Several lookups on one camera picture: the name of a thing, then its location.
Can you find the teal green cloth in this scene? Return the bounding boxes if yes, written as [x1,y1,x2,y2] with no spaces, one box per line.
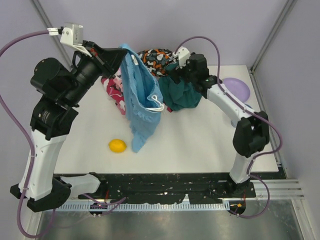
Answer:
[158,63,202,113]

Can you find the orange black camouflage shorts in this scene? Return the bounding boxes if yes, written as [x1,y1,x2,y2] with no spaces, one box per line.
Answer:
[138,48,178,78]

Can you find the light blue shorts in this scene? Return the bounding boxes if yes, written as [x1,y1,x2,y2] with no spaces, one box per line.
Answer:
[120,43,165,153]

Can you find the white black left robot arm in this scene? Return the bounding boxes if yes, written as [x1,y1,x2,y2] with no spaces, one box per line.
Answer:
[10,41,128,213]

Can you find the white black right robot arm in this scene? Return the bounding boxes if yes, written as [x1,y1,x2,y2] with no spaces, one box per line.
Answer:
[169,48,270,195]

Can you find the pink patterned cloth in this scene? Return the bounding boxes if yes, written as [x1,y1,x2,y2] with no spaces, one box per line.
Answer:
[100,68,172,117]

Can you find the lilac plastic plate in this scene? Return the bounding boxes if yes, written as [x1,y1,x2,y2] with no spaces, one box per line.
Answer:
[222,77,251,103]

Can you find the blue plastic cup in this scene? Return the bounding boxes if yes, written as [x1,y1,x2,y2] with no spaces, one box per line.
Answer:
[230,104,253,128]

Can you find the yellow lemon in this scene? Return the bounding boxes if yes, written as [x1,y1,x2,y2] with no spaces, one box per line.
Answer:
[108,139,127,153]

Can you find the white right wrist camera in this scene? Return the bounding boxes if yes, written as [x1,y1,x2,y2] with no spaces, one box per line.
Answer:
[173,46,191,69]

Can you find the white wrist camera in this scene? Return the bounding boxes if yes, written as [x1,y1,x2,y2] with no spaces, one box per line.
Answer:
[173,46,191,69]
[60,22,87,54]

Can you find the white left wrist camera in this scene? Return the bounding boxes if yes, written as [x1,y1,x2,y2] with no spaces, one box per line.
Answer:
[60,22,87,54]

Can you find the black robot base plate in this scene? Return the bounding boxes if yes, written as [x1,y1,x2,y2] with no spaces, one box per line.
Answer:
[90,173,256,205]

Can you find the white slotted cable duct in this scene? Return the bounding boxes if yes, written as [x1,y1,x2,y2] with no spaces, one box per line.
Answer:
[57,201,230,212]

